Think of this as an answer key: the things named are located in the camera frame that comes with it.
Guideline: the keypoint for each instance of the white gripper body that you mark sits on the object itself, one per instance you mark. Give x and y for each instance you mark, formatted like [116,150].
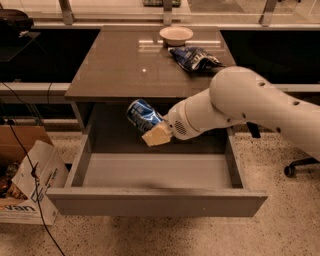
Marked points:
[177,120]

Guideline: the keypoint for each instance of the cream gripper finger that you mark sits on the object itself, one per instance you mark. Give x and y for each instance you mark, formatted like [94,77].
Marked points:
[158,135]

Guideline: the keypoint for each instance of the blue pepsi can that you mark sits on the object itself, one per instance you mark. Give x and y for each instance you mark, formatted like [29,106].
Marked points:
[143,116]

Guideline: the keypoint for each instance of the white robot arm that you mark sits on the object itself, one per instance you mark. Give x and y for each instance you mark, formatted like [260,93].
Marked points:
[237,95]

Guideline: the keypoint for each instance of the open grey top drawer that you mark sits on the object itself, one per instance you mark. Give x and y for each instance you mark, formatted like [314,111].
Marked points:
[116,174]

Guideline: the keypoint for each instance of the blue chip bag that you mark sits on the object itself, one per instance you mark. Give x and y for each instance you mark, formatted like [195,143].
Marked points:
[193,59]

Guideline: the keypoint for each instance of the grey cabinet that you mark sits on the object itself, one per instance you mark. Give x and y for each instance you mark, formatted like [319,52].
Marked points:
[125,63]

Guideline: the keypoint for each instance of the white paper bowl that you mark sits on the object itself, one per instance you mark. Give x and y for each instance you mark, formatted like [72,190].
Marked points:
[176,36]

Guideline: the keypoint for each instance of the cardboard box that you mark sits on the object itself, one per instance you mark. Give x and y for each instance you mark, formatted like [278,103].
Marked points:
[38,167]

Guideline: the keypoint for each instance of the black bag on shelf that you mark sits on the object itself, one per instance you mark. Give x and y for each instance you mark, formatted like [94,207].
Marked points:
[14,23]

